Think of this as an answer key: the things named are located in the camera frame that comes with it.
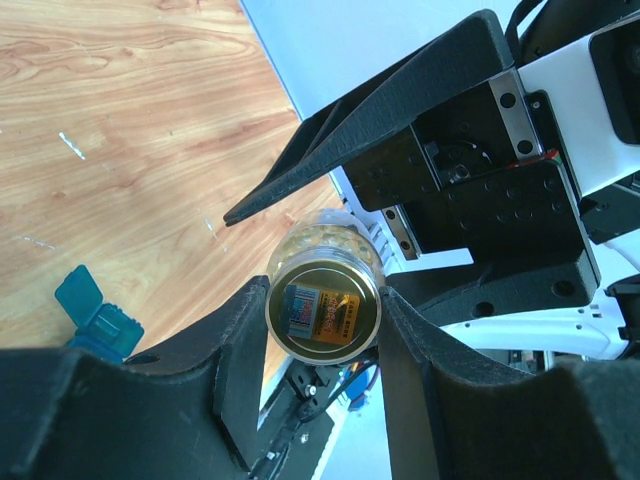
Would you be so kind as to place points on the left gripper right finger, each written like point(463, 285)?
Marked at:
point(454, 413)

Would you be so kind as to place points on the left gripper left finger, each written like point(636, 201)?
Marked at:
point(186, 408)

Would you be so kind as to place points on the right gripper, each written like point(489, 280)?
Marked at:
point(452, 161)

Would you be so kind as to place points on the teal pill box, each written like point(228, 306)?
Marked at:
point(103, 329)

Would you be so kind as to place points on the clear jar of yellow pills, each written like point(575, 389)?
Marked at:
point(323, 305)

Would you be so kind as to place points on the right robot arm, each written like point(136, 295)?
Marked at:
point(579, 66)

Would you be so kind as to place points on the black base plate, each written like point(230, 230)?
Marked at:
point(301, 420)

